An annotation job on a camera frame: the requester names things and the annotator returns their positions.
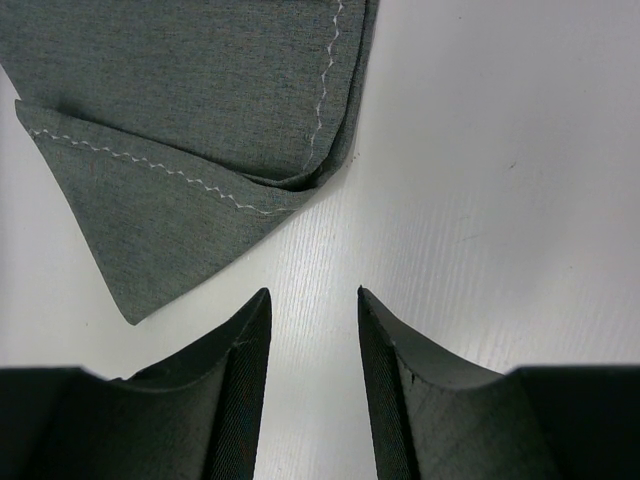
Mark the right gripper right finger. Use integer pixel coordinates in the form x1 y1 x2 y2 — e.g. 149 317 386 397
358 288 639 479

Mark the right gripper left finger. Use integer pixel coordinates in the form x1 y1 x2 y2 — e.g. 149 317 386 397
1 289 271 479

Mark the grey cloth napkin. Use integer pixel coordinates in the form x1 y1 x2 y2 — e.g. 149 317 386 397
1 1 378 324

